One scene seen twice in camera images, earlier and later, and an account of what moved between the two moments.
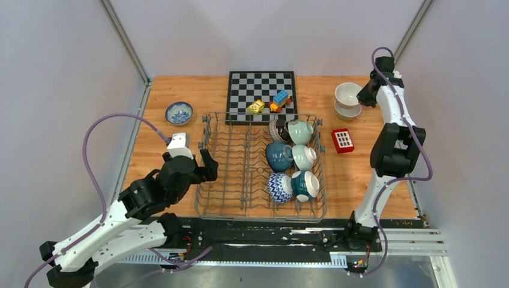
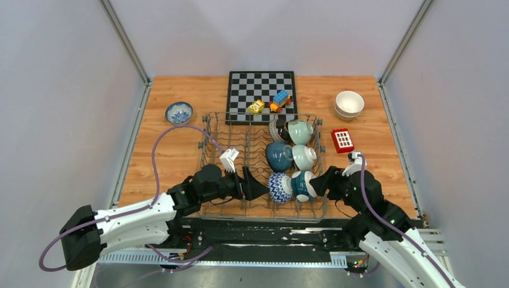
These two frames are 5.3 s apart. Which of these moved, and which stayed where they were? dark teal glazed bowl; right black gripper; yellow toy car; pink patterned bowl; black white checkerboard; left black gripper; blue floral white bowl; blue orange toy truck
Moved: left black gripper; right black gripper
Stayed: blue orange toy truck; black white checkerboard; dark teal glazed bowl; blue floral white bowl; pink patterned bowl; yellow toy car
